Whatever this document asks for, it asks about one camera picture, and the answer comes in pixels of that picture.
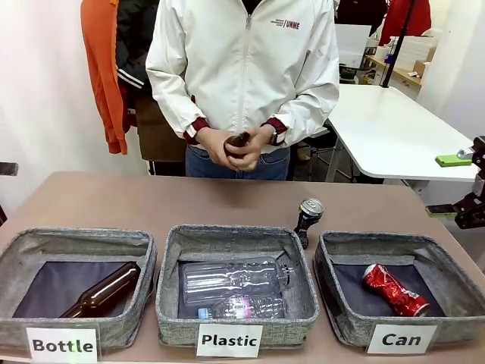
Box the crushed red soda can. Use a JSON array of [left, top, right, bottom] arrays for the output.
[[362, 263, 432, 318]]

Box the stack of white boxes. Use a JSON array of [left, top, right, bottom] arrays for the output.
[[390, 36, 437, 61]]

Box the black stand pole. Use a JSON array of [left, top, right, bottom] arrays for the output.
[[380, 0, 418, 89]]

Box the white Can label card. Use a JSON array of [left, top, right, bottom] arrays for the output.
[[366, 325, 439, 356]]

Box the large clear plastic bottle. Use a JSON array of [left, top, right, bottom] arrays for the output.
[[182, 256, 295, 306]]

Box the small brown glass bottle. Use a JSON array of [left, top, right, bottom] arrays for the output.
[[223, 130, 253, 160]]

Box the bystander in black jacket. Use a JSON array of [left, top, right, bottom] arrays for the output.
[[115, 0, 186, 176]]

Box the person's left forearm white sleeve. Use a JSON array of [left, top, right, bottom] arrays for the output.
[[261, 85, 341, 148]]

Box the black drink can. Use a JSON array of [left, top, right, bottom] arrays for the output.
[[293, 196, 325, 250]]

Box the wooden shelf board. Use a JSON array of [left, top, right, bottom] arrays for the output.
[[365, 55, 424, 87]]

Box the orange hanging garment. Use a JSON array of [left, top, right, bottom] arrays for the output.
[[80, 0, 130, 155]]

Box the white work table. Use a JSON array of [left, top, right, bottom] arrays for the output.
[[326, 83, 485, 183]]

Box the person's right forearm white sleeve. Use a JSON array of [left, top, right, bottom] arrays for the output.
[[145, 64, 211, 146]]

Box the grey fabric basket labelled Plastic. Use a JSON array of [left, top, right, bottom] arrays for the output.
[[155, 224, 321, 348]]

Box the small clear plastic bottle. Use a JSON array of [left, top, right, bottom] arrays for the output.
[[196, 295, 286, 319]]

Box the person's right hand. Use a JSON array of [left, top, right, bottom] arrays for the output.
[[195, 127, 236, 168]]

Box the small cardboard box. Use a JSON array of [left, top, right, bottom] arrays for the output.
[[412, 59, 435, 77]]

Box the white Plastic label card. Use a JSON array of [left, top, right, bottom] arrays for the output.
[[196, 323, 264, 358]]

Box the person in white jacket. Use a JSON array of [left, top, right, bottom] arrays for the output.
[[145, 0, 341, 181]]

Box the bystander in red jacket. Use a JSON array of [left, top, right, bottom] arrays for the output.
[[378, 0, 433, 46]]

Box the person's left hand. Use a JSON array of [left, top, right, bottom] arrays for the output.
[[226, 124, 276, 173]]

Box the white flat panel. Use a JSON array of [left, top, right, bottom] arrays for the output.
[[335, 24, 372, 68]]

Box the large brown glass bottle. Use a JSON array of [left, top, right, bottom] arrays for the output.
[[59, 260, 142, 319]]

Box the grey fabric basket labelled Can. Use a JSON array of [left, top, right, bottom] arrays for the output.
[[313, 230, 479, 345]]

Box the white Bottle label card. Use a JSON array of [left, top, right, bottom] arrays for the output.
[[25, 326, 99, 363]]

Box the grey fabric basket labelled Bottle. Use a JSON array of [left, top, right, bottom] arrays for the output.
[[0, 226, 158, 352]]

